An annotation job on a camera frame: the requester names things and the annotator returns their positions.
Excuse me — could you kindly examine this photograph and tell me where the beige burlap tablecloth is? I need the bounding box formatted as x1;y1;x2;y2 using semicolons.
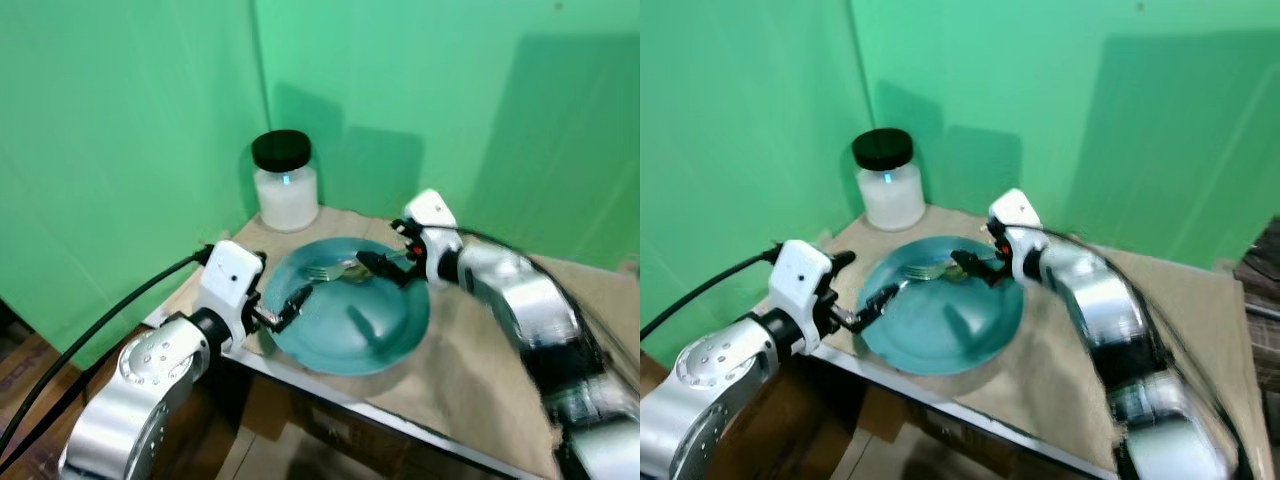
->
158;205;641;480
808;205;1277;480

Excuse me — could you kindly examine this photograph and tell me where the silver metal fork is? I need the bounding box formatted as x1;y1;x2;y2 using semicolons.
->
304;261;367;284
904;261;961;284

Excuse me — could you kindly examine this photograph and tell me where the white jar with black lid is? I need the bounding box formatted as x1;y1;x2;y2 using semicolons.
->
851;127;927;234
250;129;321;234

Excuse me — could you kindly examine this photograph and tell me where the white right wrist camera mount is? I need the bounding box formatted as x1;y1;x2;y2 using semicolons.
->
987;188;1047;283
402;189;462;287

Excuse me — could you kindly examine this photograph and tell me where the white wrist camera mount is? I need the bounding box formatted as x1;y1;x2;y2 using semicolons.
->
402;189;462;287
987;188;1047;283
773;240;835;351
194;240;267;351

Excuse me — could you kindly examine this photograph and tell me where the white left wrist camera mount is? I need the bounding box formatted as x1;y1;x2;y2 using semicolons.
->
773;240;835;351
194;240;267;351

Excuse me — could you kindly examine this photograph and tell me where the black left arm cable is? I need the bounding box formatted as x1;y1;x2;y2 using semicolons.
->
640;244;793;343
0;245;217;473

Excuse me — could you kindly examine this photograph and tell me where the teal round plate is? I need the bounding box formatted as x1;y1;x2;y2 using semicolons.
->
262;237;433;378
857;237;1027;378

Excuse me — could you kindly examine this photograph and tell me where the dark wooden furniture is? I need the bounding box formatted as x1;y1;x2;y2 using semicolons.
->
1234;214;1280;323

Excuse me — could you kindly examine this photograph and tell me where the brown cardboard box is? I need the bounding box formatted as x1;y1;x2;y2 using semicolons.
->
236;372;511;480

